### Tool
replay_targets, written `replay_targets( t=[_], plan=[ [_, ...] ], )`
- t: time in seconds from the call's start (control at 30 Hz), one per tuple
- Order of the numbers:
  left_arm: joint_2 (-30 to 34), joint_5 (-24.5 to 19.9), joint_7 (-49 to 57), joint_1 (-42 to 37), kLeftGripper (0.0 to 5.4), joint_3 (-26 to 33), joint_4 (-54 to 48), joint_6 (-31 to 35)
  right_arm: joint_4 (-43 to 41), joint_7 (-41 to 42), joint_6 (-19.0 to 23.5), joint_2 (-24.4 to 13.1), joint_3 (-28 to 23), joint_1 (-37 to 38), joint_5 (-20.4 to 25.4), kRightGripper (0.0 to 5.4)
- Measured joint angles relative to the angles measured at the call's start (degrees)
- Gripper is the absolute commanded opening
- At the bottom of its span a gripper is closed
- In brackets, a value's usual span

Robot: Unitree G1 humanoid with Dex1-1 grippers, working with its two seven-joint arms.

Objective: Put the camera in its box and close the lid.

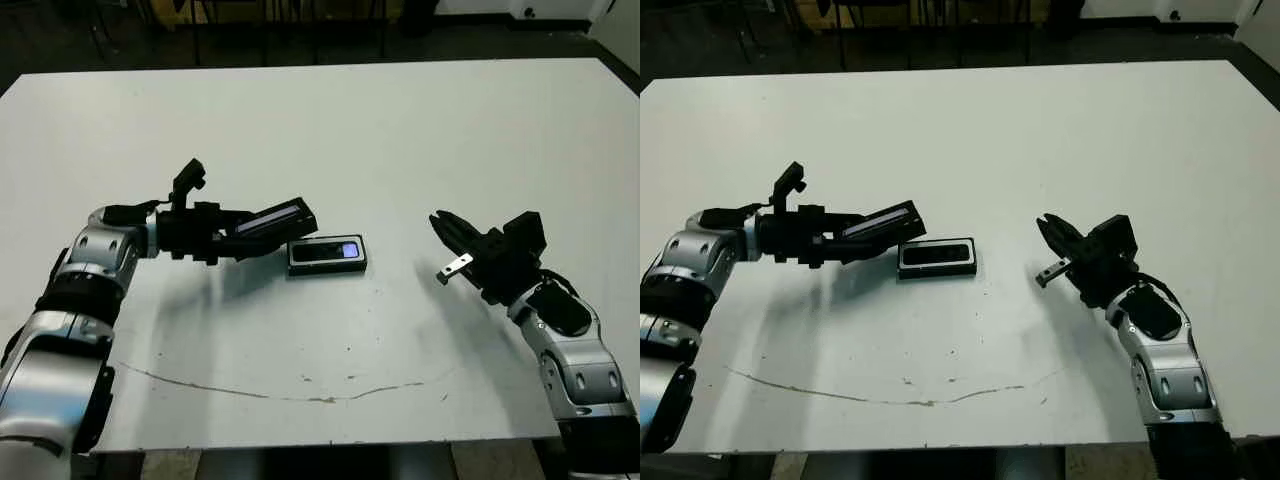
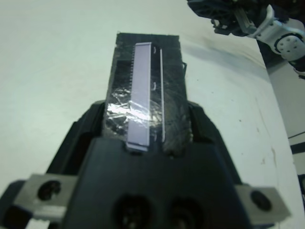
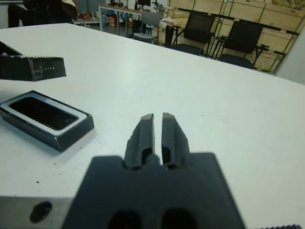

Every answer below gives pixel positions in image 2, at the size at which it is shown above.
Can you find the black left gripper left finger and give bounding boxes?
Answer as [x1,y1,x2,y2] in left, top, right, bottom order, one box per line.
[45,100,107,177]

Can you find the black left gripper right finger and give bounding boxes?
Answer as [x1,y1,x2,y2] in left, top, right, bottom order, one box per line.
[187,102,244,186]

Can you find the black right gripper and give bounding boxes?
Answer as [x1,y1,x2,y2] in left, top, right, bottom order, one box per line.
[187,0,261,37]

